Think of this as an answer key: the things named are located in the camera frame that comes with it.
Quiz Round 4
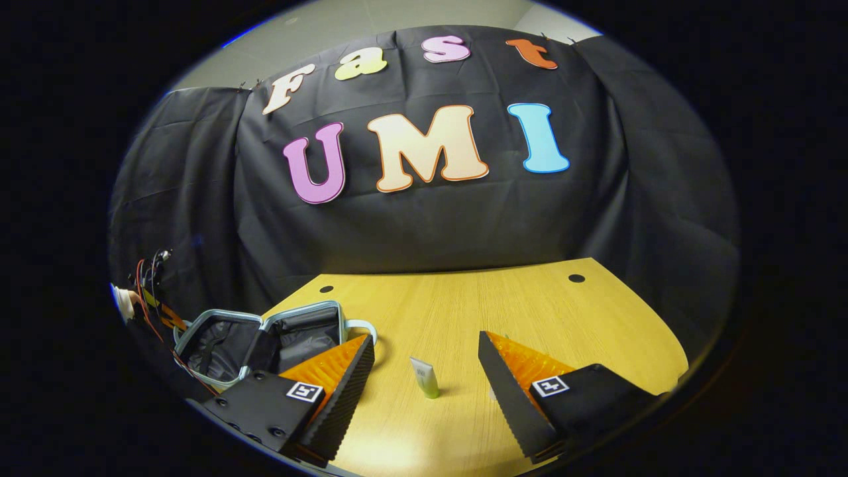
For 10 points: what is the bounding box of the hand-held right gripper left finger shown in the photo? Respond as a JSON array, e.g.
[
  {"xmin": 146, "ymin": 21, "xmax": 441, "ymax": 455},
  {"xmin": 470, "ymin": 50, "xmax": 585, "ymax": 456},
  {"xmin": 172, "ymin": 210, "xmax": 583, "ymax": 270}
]
[{"xmin": 199, "ymin": 335, "xmax": 375, "ymax": 468}]

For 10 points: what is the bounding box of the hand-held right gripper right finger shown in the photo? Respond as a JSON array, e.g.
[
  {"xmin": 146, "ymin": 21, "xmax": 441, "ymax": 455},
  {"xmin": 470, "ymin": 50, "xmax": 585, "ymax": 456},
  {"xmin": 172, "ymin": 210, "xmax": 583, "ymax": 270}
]
[{"xmin": 477, "ymin": 331, "xmax": 663, "ymax": 464}]

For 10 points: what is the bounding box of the green and white skin care tube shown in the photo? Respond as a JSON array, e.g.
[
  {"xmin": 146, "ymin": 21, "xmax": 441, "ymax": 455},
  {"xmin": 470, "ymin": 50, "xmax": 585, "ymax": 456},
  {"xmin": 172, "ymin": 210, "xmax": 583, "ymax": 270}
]
[{"xmin": 409, "ymin": 356, "xmax": 440, "ymax": 399}]

